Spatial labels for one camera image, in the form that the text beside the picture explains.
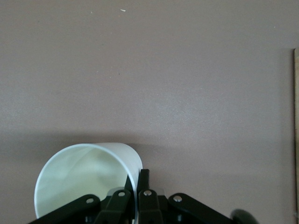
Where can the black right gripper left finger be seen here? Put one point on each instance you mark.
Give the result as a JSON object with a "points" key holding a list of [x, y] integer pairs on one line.
{"points": [[98, 210]]}

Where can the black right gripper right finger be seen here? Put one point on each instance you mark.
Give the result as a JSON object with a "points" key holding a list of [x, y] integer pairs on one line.
{"points": [[149, 207]]}

